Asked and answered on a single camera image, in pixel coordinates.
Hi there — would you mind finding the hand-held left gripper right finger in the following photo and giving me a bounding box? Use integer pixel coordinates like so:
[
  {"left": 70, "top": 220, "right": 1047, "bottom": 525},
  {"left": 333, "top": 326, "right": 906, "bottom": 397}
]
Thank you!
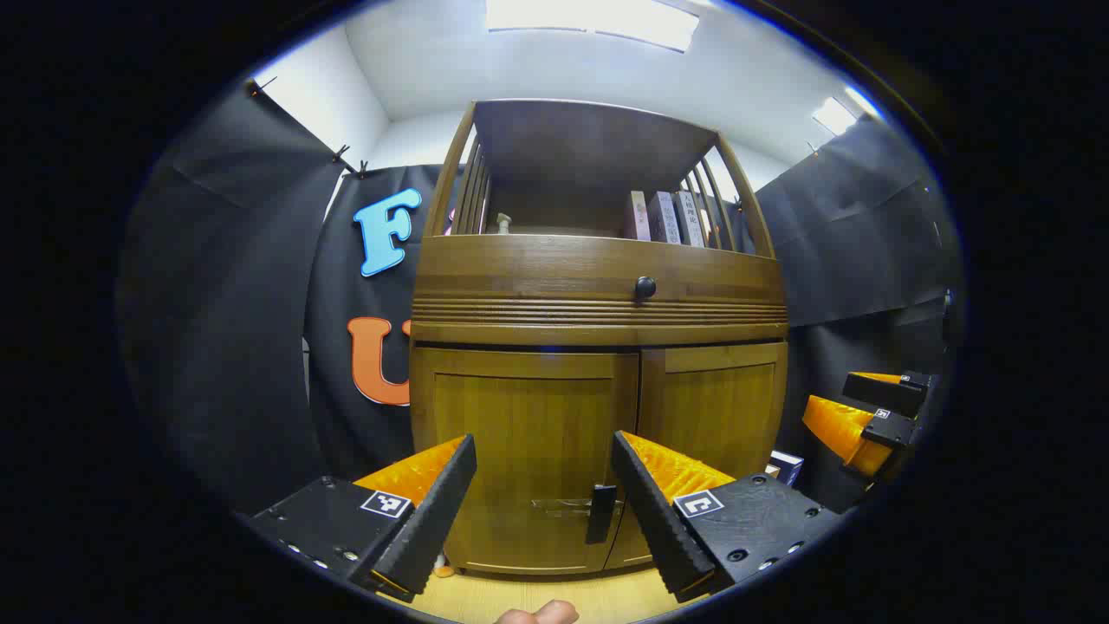
[{"left": 611, "top": 430, "right": 846, "bottom": 605}]

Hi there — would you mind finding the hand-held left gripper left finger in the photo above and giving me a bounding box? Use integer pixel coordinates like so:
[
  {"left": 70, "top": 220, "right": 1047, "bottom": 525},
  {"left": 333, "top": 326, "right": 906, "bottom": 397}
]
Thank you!
[{"left": 247, "top": 433, "right": 478, "bottom": 605}]

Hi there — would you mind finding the wooden cabinet door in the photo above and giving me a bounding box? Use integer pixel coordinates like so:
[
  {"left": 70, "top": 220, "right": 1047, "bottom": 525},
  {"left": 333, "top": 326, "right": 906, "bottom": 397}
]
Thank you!
[
  {"left": 606, "top": 341, "right": 789, "bottom": 571},
  {"left": 412, "top": 347, "right": 642, "bottom": 577}
]

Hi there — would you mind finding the wooden double-door shoe cabinet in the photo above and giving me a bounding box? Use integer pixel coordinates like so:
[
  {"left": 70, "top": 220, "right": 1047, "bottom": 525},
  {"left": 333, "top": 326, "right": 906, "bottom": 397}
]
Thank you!
[{"left": 407, "top": 98, "right": 791, "bottom": 579}]

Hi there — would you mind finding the blue book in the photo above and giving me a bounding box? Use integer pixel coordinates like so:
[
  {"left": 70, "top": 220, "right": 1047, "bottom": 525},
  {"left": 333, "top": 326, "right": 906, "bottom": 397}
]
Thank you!
[{"left": 767, "top": 450, "right": 805, "bottom": 487}]

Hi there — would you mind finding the grey book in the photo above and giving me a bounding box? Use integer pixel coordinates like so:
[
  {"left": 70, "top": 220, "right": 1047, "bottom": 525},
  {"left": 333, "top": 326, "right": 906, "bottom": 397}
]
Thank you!
[{"left": 648, "top": 191, "right": 683, "bottom": 245}]

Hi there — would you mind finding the small ceiling light panel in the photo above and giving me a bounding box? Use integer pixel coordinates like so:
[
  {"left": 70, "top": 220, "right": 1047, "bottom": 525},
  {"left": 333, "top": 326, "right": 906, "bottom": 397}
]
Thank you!
[{"left": 812, "top": 85, "right": 885, "bottom": 137}]

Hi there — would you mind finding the black backdrop cloth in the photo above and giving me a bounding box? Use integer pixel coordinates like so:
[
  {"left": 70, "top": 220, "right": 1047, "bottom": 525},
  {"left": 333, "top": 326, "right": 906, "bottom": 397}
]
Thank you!
[{"left": 117, "top": 80, "right": 964, "bottom": 521}]

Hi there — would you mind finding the large ceiling light panel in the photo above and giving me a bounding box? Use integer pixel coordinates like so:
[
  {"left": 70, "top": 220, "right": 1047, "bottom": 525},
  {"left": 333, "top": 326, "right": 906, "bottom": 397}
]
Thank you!
[{"left": 485, "top": 0, "right": 701, "bottom": 53}]

